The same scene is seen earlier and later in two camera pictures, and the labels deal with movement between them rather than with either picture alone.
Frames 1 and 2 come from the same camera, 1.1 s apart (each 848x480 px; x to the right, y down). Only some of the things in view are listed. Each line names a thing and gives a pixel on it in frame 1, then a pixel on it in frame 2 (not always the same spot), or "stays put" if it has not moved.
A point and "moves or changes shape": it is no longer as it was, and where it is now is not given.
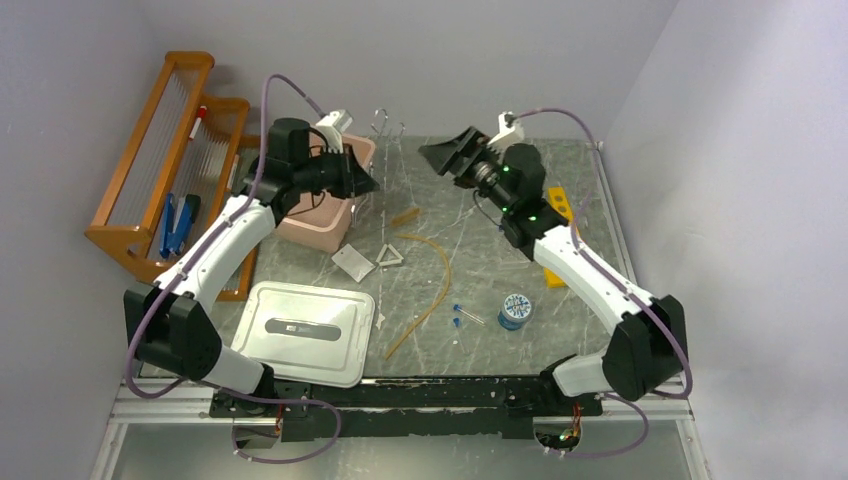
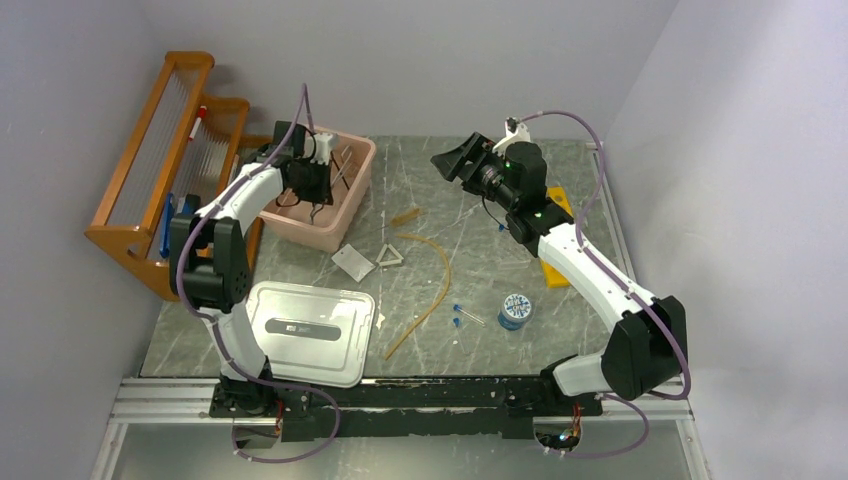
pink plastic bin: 319,221 stays put
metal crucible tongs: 392,142 moves or changes shape
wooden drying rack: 182,169 stays put
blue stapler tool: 178,217 stays put
